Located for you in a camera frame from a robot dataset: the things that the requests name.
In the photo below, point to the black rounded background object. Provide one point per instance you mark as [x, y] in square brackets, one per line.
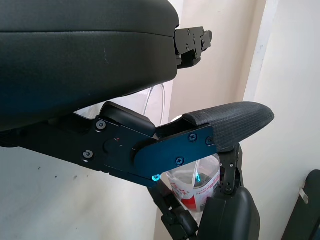
[305, 215]

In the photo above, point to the clear plastic water bottle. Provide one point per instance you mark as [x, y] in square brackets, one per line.
[185, 190]

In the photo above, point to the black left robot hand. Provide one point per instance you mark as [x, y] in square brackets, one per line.
[75, 62]

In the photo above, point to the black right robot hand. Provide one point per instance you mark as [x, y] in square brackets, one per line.
[230, 215]

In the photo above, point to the clear glass cup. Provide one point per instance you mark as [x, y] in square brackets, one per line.
[157, 105]

